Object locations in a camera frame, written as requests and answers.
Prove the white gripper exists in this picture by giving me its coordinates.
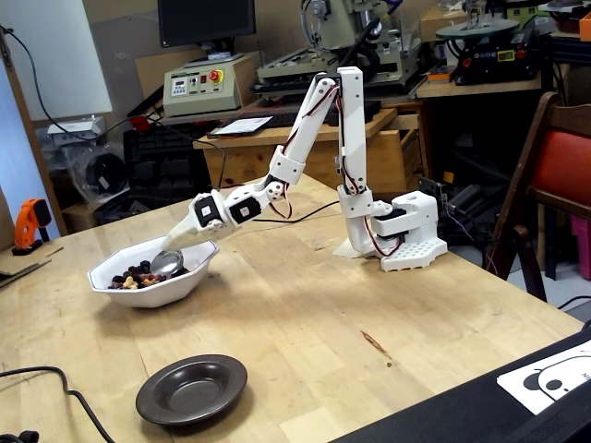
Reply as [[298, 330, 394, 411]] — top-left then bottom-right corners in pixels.
[[187, 190, 234, 241]]

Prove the bent metal spoon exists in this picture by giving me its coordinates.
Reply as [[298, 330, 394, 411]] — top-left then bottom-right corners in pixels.
[[150, 246, 185, 280]]

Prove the white octagonal bowl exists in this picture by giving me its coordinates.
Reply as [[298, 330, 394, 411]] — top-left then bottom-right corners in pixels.
[[87, 233, 221, 309]]

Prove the brown round plate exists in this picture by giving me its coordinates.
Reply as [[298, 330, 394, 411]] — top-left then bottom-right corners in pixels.
[[135, 353, 248, 426]]

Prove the beige cloth jaw wrap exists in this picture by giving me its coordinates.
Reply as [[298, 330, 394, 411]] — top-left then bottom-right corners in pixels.
[[162, 216, 218, 253]]

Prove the wooden workbench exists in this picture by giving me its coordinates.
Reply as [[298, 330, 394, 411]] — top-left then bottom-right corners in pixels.
[[192, 106, 426, 195]]

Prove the trail mix pile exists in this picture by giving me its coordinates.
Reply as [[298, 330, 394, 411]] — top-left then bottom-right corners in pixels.
[[108, 260, 190, 291]]

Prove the black plastic crate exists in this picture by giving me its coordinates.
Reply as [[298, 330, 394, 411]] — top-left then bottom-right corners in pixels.
[[123, 123, 218, 204]]

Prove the white paper sheet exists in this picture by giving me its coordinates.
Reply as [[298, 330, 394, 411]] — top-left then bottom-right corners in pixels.
[[206, 115, 274, 139]]

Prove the plastic bag with spool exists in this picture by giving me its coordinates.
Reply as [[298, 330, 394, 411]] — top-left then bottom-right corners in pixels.
[[64, 142, 133, 204]]

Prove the black keyboard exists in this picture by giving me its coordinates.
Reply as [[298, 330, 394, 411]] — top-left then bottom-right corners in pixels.
[[260, 99, 383, 129]]

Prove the beige tape piece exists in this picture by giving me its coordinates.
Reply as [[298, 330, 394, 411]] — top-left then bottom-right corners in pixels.
[[332, 238, 366, 259]]

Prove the beige control box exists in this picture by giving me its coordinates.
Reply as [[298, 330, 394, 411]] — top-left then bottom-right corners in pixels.
[[162, 62, 245, 119]]

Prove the white cardboard box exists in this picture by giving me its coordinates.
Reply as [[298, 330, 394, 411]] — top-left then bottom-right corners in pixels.
[[45, 114, 107, 149]]

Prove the orange black hand tool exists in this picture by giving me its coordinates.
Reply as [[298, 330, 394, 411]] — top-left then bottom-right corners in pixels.
[[11, 198, 53, 257]]

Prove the dark metal strip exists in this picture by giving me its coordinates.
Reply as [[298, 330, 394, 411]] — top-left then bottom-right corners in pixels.
[[0, 258, 53, 290]]

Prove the black computer monitor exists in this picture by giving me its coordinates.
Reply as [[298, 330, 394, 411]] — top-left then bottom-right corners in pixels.
[[156, 0, 258, 66]]

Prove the white board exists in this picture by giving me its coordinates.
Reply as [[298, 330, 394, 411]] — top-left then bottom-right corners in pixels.
[[0, 0, 115, 124]]

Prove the beige milling machine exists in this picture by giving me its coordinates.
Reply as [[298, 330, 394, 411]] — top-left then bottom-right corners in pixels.
[[256, 0, 424, 101]]

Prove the small black object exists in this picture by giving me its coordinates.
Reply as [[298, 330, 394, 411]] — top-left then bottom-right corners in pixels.
[[0, 430, 41, 443]]

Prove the brown cardboard box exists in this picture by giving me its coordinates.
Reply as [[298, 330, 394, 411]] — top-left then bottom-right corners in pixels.
[[417, 4, 467, 42]]

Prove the wooden side table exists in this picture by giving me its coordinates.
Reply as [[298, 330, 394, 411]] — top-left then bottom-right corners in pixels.
[[415, 68, 569, 101]]

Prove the black equipment case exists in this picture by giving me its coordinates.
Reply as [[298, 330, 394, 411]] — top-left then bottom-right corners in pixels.
[[330, 322, 591, 443]]

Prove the black scroll saw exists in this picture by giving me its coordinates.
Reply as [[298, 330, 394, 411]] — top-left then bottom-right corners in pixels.
[[436, 0, 544, 88]]

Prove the white panda card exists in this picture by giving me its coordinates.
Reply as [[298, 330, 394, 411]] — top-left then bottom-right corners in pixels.
[[496, 354, 591, 416]]

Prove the wooden chair red cushion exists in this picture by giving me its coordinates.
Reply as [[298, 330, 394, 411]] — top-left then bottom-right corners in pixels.
[[482, 90, 591, 304]]

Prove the pink plastic bin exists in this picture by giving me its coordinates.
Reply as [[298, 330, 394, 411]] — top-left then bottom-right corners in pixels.
[[570, 215, 591, 281]]

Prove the brown wooden post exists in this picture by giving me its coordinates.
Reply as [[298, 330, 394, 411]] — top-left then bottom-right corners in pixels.
[[0, 31, 64, 239]]

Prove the long black cable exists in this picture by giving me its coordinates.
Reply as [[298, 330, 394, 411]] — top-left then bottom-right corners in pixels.
[[0, 25, 135, 139]]

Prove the black power cable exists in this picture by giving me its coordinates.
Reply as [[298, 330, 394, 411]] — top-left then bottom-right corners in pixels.
[[0, 365, 116, 443]]

